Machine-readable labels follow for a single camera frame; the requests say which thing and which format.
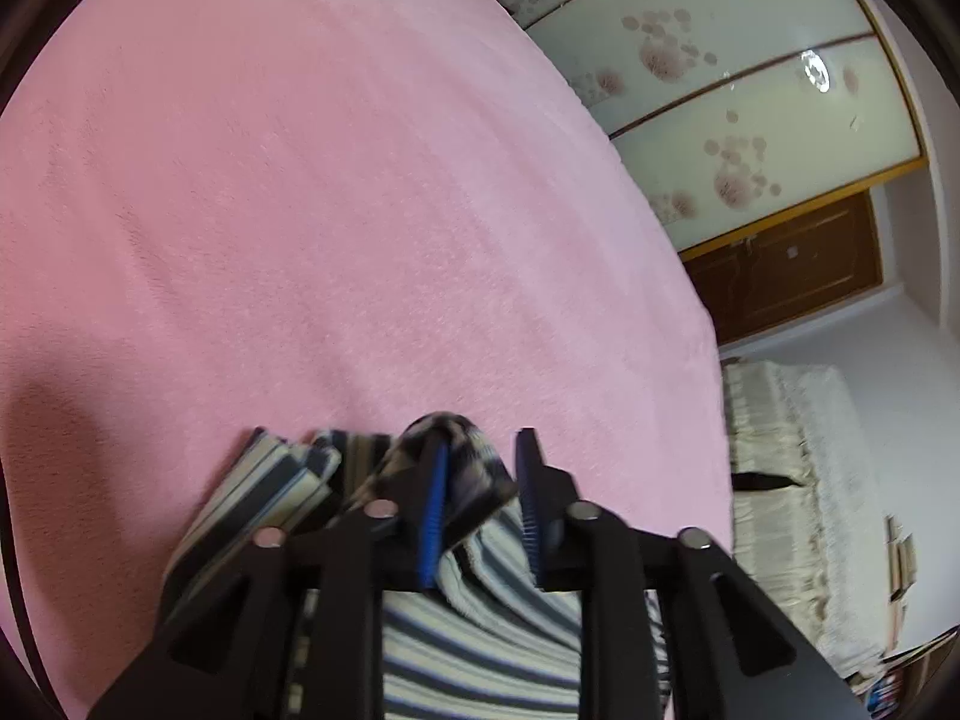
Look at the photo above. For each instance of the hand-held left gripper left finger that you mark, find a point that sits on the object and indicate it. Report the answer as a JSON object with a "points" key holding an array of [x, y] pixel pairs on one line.
{"points": [[433, 517]]}

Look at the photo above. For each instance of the cream lace furniture cover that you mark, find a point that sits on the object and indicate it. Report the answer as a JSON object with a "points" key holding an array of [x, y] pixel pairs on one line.
{"points": [[810, 540]]}

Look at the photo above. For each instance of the brown wooden door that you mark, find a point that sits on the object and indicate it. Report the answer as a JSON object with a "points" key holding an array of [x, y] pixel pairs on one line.
{"points": [[787, 270]]}

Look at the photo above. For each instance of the stack of books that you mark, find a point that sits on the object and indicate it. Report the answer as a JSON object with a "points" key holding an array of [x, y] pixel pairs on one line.
{"points": [[902, 555]]}

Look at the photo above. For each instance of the wooden bookshelf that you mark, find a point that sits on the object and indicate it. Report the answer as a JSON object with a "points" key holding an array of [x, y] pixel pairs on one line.
{"points": [[900, 682]]}

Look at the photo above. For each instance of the striped long-sleeve shirt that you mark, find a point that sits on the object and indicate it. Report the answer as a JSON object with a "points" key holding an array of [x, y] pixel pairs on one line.
{"points": [[480, 645]]}

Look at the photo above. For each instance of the floral sliding wardrobe doors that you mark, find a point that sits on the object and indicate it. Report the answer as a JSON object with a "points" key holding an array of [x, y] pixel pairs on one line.
{"points": [[712, 52]]}

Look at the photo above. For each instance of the pink blanket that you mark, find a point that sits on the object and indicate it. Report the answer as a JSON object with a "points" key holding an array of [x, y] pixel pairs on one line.
{"points": [[337, 202]]}

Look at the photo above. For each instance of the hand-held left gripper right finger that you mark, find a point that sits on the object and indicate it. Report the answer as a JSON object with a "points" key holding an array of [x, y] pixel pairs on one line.
{"points": [[529, 510]]}

